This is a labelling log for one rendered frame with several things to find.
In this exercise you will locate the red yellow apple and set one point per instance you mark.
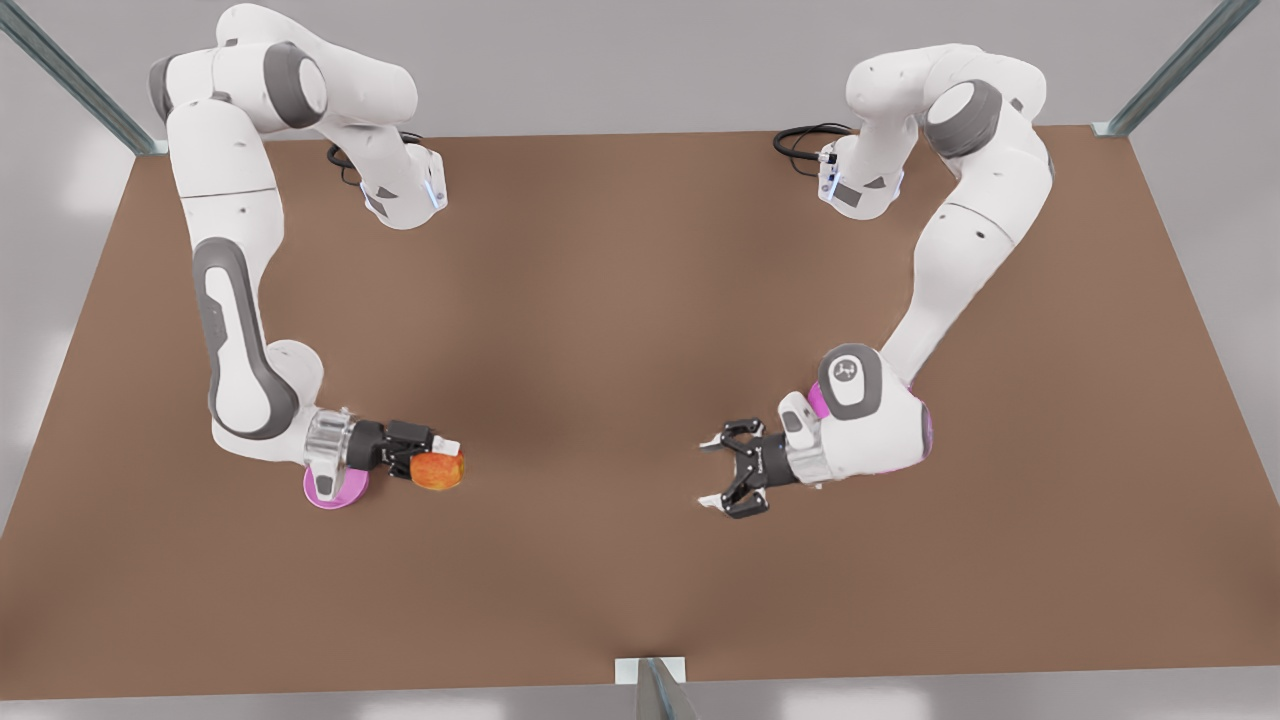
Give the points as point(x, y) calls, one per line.
point(438, 471)

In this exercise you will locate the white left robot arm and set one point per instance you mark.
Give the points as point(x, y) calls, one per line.
point(965, 260)

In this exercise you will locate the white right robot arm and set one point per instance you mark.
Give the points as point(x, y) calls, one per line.
point(225, 190)

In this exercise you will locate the pink bowl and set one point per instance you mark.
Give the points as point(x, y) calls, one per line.
point(335, 490)

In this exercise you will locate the pink plate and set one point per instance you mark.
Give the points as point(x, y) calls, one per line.
point(817, 401)

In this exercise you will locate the silver frame post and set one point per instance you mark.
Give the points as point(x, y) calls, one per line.
point(70, 72)
point(1175, 65)
point(655, 690)

